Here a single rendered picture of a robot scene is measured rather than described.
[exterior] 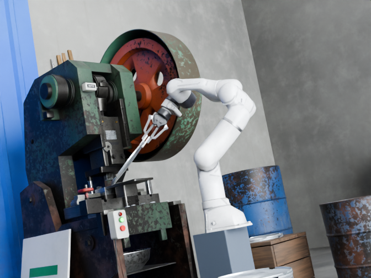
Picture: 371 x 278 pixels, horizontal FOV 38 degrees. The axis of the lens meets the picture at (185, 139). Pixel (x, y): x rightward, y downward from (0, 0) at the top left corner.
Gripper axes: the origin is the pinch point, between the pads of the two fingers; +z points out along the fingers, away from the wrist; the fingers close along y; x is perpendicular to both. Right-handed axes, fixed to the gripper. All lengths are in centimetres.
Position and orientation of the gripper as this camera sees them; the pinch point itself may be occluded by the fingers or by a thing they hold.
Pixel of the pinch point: (144, 141)
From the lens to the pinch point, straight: 293.9
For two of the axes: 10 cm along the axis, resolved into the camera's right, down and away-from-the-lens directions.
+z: -5.6, 8.0, -2.1
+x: 1.2, -1.8, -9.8
